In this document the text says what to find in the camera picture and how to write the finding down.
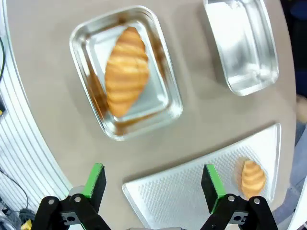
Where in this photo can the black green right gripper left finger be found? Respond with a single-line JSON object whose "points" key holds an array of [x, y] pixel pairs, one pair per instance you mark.
{"points": [[94, 189]]}

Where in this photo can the white textured tray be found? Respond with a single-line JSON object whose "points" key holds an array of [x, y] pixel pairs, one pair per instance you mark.
{"points": [[177, 191]]}

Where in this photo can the large golden croissant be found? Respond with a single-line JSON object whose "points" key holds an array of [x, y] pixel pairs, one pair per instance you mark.
{"points": [[126, 72]]}

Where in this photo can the person's hand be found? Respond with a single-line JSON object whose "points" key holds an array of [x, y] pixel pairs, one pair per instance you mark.
{"points": [[302, 109]]}

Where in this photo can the empty steel container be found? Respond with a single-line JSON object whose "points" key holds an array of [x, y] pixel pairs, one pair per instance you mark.
{"points": [[242, 45]]}

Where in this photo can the steel container with croissant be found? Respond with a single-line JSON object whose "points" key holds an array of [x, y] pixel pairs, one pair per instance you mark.
{"points": [[165, 105]]}

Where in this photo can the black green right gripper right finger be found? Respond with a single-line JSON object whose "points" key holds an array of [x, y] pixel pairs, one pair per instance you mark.
{"points": [[212, 189]]}

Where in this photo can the small golden croissant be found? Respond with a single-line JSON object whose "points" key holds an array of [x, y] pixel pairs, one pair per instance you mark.
{"points": [[252, 180]]}

